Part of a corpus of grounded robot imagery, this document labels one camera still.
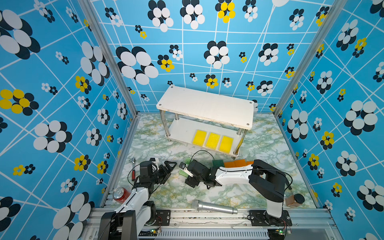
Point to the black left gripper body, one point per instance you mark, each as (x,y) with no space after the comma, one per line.
(159,176)

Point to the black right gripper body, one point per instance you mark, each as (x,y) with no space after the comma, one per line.
(189,181)

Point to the yellow sponge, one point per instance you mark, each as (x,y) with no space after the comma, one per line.
(226,144)
(199,138)
(212,141)

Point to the green sponge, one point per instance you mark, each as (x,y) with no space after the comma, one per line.
(181,172)
(218,163)

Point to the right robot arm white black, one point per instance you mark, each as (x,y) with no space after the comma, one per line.
(267,180)

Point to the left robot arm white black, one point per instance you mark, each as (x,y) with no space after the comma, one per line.
(127,221)

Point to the white two-tier shelf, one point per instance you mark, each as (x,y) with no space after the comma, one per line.
(184,111)

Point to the silver microphone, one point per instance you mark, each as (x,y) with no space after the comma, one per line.
(205,206)

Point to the orange sponge left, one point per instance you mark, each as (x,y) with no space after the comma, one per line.
(230,165)

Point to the orange sponge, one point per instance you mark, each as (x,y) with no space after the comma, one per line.
(230,165)
(242,163)

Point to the red soda can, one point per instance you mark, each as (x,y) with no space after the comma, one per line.
(120,194)

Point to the orange sponge middle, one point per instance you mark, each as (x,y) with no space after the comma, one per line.
(242,163)

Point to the brown jar black lid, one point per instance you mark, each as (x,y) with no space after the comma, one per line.
(295,200)

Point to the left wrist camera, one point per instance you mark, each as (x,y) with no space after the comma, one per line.
(154,162)

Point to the red handled ratchet wrench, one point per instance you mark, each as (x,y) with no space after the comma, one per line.
(133,171)

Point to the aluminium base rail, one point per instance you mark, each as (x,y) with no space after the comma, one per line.
(189,224)

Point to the aluminium frame post left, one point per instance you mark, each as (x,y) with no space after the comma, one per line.
(102,41)

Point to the aluminium frame post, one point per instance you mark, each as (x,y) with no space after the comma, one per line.
(323,31)
(102,41)

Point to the aluminium frame post right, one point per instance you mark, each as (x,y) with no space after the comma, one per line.
(323,31)

